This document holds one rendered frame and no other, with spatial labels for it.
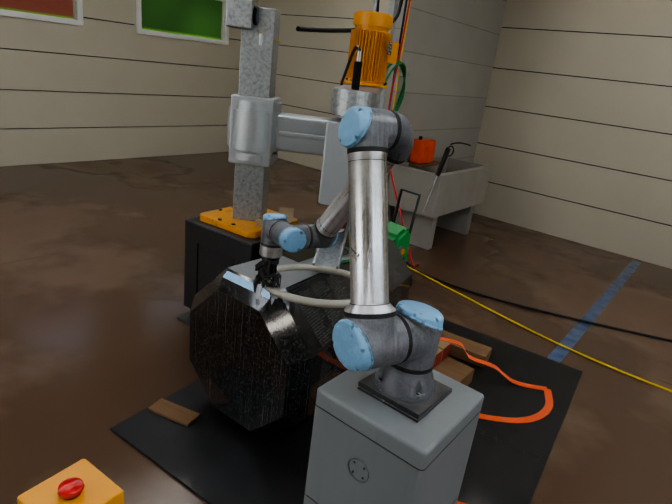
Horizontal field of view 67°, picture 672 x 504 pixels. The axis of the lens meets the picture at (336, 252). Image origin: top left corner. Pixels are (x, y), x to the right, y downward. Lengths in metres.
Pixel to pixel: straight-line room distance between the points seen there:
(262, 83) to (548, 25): 4.85
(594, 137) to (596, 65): 0.84
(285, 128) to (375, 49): 0.70
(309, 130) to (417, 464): 2.21
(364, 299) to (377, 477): 0.54
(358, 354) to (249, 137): 2.03
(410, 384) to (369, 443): 0.21
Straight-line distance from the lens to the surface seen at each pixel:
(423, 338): 1.53
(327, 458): 1.75
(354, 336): 1.40
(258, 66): 3.22
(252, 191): 3.32
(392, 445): 1.55
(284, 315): 2.29
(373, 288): 1.42
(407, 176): 5.56
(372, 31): 3.18
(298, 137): 3.21
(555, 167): 7.27
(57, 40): 8.34
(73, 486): 1.02
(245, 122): 3.18
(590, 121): 7.16
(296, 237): 1.82
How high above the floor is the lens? 1.80
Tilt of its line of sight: 20 degrees down
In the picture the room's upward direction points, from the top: 7 degrees clockwise
